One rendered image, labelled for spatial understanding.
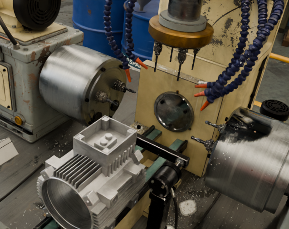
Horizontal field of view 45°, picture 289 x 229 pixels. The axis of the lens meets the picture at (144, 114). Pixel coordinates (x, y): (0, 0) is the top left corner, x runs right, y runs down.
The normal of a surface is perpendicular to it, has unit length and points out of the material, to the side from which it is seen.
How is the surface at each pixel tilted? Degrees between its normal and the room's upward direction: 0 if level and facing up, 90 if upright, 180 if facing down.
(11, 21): 79
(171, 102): 90
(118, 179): 0
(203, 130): 90
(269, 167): 54
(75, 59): 24
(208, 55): 90
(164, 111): 90
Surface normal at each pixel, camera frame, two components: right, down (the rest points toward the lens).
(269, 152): -0.25, -0.37
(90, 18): -0.39, 0.34
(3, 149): 0.73, -0.22
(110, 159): 0.84, 0.37
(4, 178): 0.11, -0.83
